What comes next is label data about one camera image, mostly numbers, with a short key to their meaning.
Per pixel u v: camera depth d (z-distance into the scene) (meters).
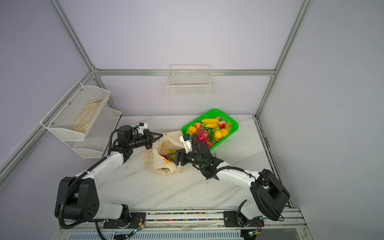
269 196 0.43
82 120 0.77
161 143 0.79
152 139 0.75
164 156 0.70
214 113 1.12
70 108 0.73
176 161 0.68
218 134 0.96
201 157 0.61
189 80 0.96
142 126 0.80
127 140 0.66
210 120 1.07
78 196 0.42
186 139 0.70
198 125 1.02
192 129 0.98
